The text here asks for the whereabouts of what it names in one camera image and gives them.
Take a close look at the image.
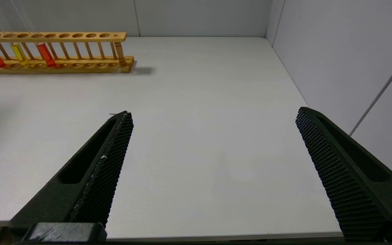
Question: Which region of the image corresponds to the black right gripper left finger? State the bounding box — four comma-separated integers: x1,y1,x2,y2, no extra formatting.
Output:
7,111,134,239

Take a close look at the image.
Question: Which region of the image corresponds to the test tube with yellow pigment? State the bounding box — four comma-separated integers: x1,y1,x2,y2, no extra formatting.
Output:
0,0,30,67

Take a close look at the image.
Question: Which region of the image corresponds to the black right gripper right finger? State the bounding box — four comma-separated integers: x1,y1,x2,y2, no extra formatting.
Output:
295,107,392,242

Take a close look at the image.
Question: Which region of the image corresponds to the wooden test tube rack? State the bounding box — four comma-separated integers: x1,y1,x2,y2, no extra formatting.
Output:
0,32,135,74

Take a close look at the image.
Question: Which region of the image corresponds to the test tube with orange-red pigment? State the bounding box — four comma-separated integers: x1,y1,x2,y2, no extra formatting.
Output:
11,0,56,67

